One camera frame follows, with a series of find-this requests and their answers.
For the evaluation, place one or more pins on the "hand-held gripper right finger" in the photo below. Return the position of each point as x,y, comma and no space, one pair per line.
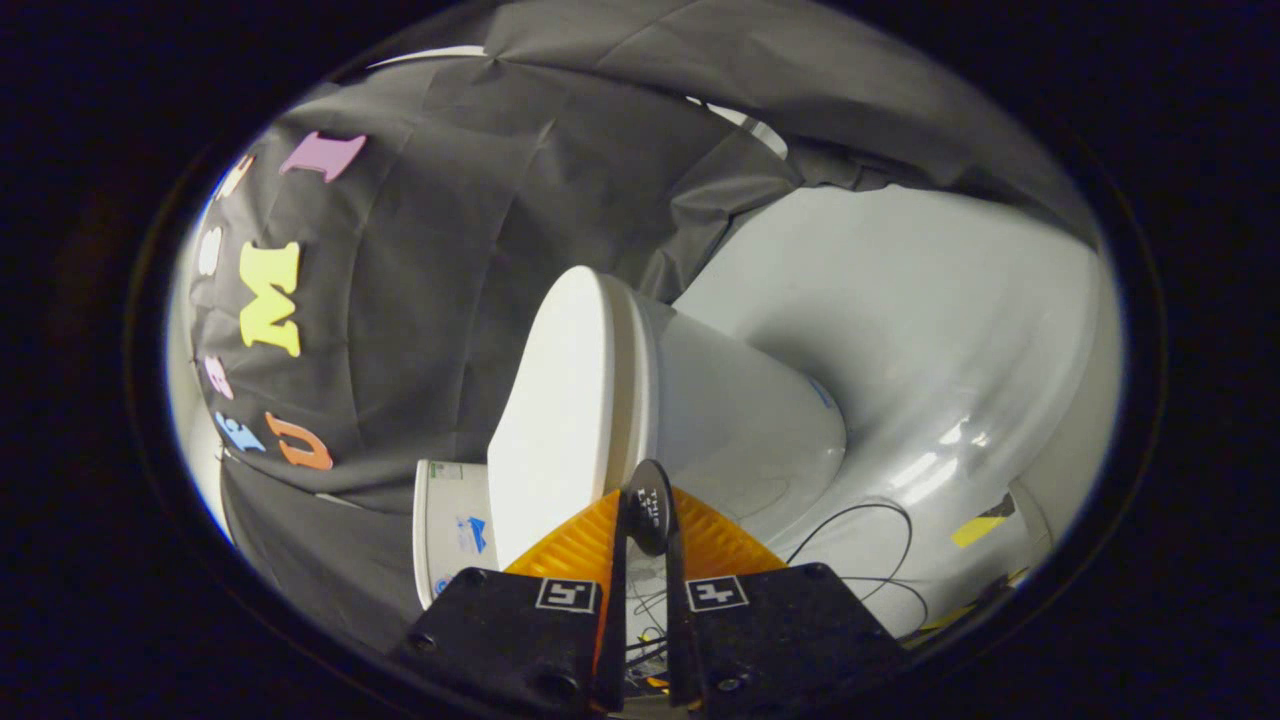
678,620

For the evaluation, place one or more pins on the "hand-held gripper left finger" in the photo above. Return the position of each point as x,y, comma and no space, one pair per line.
615,600

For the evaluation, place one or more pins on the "white toilet lid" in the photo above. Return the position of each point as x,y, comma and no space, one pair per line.
560,400

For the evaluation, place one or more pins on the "yellow tape strip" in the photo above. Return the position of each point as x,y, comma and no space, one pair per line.
975,532

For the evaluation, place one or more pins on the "black backdrop cloth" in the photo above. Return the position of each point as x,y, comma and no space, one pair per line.
450,200

